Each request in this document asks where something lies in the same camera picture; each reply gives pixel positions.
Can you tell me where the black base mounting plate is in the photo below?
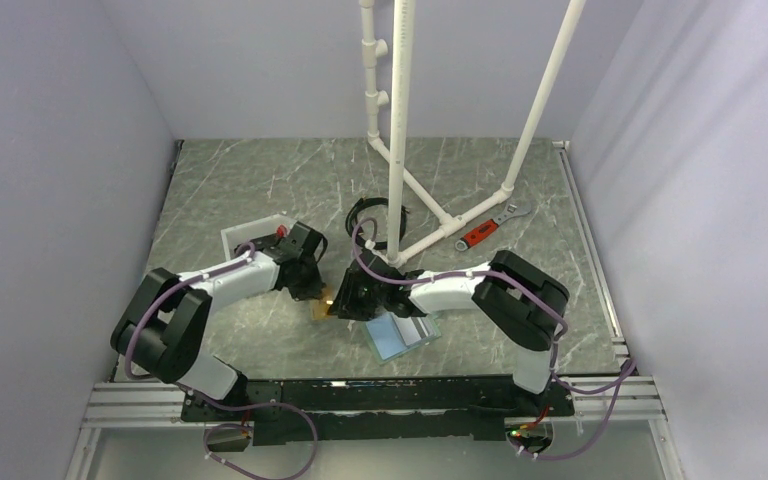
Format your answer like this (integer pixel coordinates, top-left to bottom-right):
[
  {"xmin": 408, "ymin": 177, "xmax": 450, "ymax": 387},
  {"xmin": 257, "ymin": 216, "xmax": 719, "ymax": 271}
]
[{"xmin": 181, "ymin": 374, "xmax": 574, "ymax": 446}]

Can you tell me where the green card holder wallet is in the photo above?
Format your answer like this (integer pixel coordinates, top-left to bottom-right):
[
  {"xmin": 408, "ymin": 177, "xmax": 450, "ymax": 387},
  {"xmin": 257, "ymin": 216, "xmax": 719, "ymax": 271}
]
[{"xmin": 362, "ymin": 312, "xmax": 441, "ymax": 364}]

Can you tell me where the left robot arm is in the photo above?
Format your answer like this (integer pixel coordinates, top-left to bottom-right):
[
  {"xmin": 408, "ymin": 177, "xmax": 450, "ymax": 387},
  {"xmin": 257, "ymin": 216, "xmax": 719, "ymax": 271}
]
[{"xmin": 110, "ymin": 214, "xmax": 328, "ymax": 420}]

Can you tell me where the white PVC pipe frame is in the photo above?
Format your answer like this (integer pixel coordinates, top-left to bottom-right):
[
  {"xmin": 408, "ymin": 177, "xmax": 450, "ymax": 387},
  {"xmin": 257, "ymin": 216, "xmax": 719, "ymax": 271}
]
[{"xmin": 360, "ymin": 1, "xmax": 599, "ymax": 266}]

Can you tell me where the white plastic card tray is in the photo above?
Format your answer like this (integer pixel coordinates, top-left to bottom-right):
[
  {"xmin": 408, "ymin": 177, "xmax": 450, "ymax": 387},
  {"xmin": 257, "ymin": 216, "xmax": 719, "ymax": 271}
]
[{"xmin": 220, "ymin": 214, "xmax": 297, "ymax": 261}]

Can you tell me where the aluminium rail frame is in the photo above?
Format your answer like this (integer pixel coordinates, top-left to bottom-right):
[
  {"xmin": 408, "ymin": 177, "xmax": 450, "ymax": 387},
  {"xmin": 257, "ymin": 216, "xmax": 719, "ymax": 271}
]
[{"xmin": 67, "ymin": 141, "xmax": 683, "ymax": 479}]

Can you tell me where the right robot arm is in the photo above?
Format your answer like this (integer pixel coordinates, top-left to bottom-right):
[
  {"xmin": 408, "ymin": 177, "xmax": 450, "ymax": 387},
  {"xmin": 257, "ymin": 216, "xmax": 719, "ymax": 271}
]
[{"xmin": 328, "ymin": 250, "xmax": 569, "ymax": 415}]

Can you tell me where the red handled adjustable wrench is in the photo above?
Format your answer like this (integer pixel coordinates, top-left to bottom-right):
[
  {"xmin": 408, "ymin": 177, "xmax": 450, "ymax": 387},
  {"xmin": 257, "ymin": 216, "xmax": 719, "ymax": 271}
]
[{"xmin": 454, "ymin": 203, "xmax": 531, "ymax": 252}]

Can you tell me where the coiled black cable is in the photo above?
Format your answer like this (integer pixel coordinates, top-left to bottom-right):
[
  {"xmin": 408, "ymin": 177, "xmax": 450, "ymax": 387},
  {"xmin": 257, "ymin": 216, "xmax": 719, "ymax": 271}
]
[{"xmin": 344, "ymin": 195, "xmax": 412, "ymax": 252}]

